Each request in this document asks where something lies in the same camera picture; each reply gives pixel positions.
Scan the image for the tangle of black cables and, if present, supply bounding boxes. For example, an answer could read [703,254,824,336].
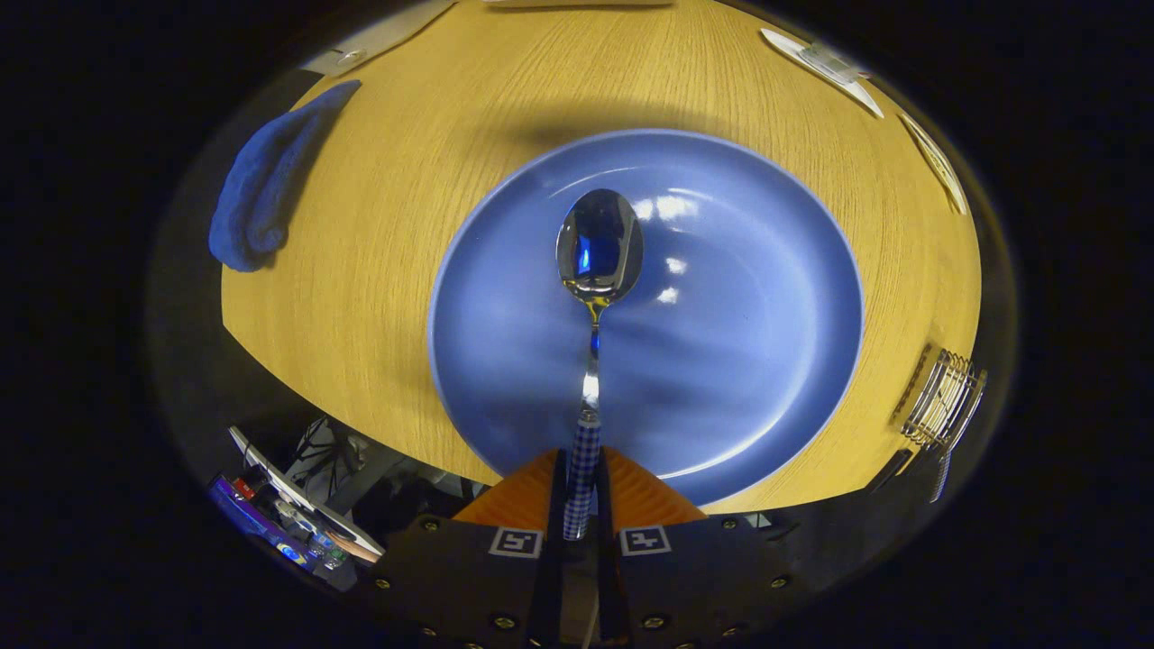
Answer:
[293,415,366,492]

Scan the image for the grey plate of food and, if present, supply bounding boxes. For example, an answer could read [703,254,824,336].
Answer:
[482,0,675,10]

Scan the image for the blue folded cloth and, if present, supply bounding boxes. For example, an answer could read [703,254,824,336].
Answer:
[208,79,363,273]

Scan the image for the spoon with blue checked handle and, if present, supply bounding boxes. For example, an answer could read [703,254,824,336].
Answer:
[555,187,646,542]

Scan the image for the open laptop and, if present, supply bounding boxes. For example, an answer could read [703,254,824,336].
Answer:
[207,425,387,573]

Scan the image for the white square coaster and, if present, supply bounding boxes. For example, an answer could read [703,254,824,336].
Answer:
[759,27,886,120]

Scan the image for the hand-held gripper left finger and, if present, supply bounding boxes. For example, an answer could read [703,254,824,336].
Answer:
[365,448,567,649]

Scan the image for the metal wire cutlery rack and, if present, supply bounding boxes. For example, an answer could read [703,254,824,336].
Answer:
[897,347,989,452]

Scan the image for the blue round plate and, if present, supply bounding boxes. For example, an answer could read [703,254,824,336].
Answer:
[427,128,866,507]

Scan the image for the white toaster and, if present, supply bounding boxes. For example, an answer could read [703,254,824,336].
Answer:
[298,0,456,78]

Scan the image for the white divided food tray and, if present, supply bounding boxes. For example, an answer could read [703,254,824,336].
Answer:
[900,113,970,217]

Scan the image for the black table clamp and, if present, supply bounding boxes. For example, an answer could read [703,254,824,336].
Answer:
[867,446,916,495]

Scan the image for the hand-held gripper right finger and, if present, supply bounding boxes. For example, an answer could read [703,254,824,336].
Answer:
[595,446,799,649]

